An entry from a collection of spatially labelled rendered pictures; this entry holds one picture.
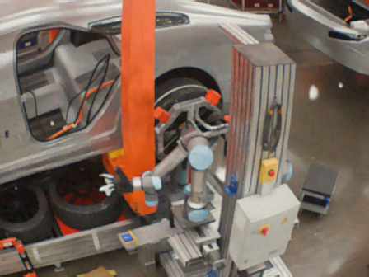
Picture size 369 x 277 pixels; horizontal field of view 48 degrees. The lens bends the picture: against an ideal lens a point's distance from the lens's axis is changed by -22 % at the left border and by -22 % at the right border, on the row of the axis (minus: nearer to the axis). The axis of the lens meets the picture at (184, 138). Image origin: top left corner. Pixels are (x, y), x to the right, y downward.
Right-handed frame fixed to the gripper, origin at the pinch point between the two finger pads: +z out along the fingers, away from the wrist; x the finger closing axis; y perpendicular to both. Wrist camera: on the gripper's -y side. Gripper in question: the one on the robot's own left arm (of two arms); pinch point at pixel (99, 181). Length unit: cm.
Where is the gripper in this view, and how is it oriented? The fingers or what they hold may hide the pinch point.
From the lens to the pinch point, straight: 285.2
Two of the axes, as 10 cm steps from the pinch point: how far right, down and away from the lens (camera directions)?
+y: 0.1, 8.8, 4.7
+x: -1.3, -4.7, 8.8
